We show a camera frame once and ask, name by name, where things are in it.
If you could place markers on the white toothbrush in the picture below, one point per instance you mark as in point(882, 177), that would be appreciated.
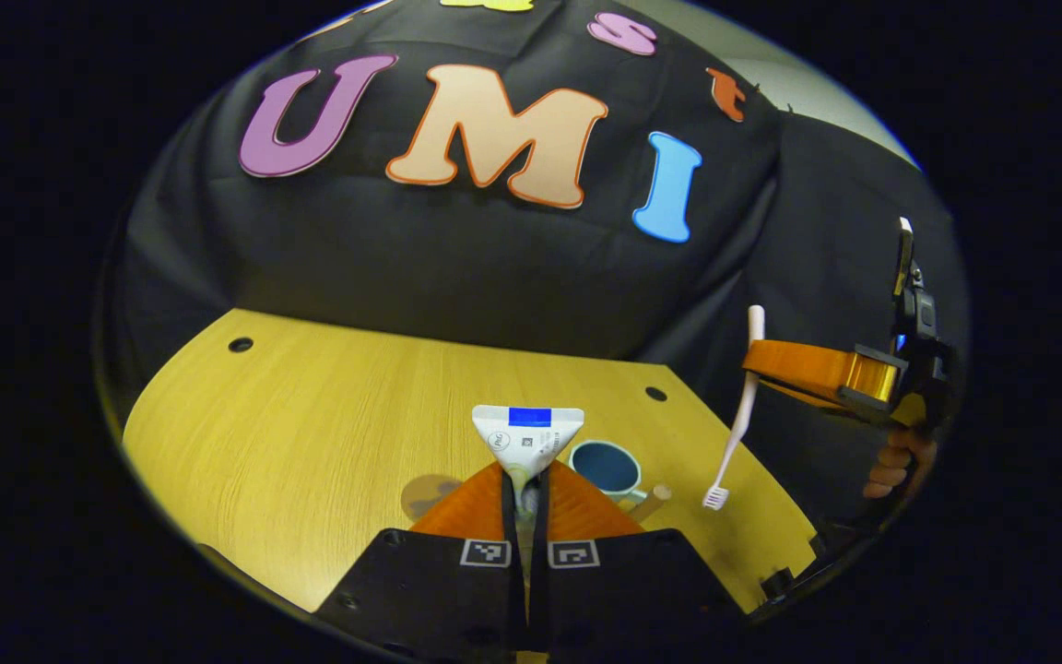
point(738, 415)

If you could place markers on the black backdrop cloth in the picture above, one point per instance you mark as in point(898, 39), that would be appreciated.
point(494, 267)

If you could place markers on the round brown coaster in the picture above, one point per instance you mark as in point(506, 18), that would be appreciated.
point(425, 493)

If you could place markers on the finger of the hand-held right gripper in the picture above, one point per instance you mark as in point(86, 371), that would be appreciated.
point(808, 369)

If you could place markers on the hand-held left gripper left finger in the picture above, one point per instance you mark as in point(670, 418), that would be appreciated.
point(430, 590)

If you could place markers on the white toothpaste tube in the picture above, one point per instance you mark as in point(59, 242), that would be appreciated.
point(528, 438)

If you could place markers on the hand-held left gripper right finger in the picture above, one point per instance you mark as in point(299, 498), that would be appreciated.
point(623, 590)

